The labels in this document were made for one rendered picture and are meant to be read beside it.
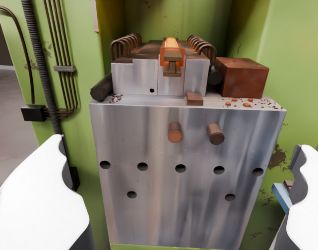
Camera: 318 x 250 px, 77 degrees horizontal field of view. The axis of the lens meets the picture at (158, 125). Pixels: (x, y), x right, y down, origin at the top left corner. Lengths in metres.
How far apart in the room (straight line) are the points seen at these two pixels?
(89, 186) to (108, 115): 0.48
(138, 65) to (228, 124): 0.22
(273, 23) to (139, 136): 0.42
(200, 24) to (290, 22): 0.38
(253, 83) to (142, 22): 0.57
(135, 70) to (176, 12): 0.50
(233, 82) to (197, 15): 0.50
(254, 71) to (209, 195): 0.30
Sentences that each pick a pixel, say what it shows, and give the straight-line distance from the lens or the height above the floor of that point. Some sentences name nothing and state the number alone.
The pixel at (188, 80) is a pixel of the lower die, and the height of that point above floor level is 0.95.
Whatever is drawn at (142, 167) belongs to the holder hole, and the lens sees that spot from 0.48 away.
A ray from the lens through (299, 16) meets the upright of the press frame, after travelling 0.64.
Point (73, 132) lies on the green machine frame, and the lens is 0.71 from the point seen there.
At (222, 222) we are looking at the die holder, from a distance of 0.61.
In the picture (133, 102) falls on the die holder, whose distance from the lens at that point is 0.40.
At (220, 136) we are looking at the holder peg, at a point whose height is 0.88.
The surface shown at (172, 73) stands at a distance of 0.32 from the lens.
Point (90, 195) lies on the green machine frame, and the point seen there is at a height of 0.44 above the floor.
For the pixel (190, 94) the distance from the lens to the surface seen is 0.42.
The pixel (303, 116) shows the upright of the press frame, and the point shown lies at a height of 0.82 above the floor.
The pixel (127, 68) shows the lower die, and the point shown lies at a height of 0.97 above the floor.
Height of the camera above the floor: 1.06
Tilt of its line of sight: 28 degrees down
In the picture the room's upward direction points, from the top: 1 degrees clockwise
